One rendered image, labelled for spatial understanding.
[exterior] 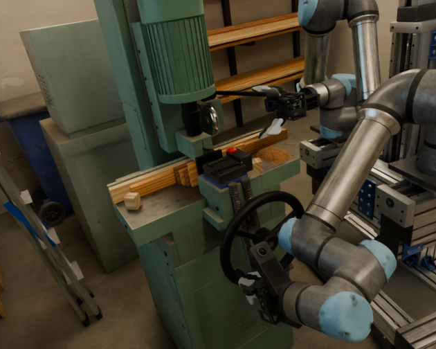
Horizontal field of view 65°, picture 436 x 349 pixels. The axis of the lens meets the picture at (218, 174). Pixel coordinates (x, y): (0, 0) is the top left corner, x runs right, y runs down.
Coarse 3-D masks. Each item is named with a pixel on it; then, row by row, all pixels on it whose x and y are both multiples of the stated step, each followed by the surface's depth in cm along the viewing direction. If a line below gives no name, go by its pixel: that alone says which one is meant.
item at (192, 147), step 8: (176, 136) 116; (184, 136) 111; (192, 136) 110; (200, 136) 109; (208, 136) 108; (184, 144) 112; (192, 144) 106; (200, 144) 107; (208, 144) 109; (184, 152) 115; (192, 152) 108; (200, 152) 108
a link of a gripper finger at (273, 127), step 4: (272, 120) 103; (276, 120) 104; (280, 120) 103; (272, 124) 103; (276, 124) 103; (280, 124) 102; (264, 128) 104; (268, 128) 103; (272, 128) 103; (276, 128) 102; (280, 128) 101; (260, 132) 104; (264, 132) 102; (268, 132) 103; (272, 132) 102; (276, 132) 101; (280, 132) 100; (260, 136) 102; (264, 136) 103
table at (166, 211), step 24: (264, 168) 112; (288, 168) 114; (168, 192) 107; (192, 192) 105; (120, 216) 102; (144, 216) 97; (168, 216) 96; (192, 216) 100; (216, 216) 97; (144, 240) 94
